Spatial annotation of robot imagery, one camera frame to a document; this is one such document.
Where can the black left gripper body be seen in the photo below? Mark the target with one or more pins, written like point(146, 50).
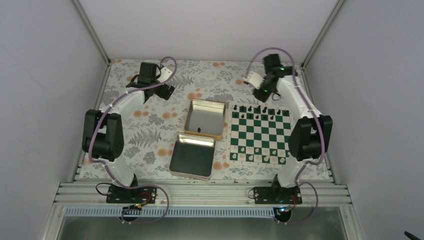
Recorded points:
point(162, 93)

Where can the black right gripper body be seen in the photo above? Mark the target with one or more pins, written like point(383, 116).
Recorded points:
point(264, 96)

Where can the gold metal tin box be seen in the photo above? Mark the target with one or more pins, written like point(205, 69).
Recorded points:
point(205, 118)

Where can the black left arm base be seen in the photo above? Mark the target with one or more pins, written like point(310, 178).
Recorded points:
point(120, 195)

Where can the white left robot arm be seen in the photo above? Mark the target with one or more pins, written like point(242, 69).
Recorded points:
point(103, 134)

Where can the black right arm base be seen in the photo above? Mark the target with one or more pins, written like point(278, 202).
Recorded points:
point(264, 195)

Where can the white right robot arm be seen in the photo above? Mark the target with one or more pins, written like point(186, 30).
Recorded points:
point(310, 136)

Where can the green white chess board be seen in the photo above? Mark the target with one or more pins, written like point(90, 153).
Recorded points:
point(259, 136)

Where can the metal tin lid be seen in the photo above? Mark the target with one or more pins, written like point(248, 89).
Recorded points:
point(192, 157)

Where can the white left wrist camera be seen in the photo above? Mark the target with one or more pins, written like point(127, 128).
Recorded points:
point(165, 73)

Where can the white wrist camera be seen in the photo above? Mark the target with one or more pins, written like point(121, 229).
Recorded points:
point(165, 73)
point(254, 79)

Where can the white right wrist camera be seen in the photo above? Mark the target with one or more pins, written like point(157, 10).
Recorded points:
point(254, 79)

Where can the front aluminium rail base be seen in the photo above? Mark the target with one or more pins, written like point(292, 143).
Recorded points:
point(225, 193)

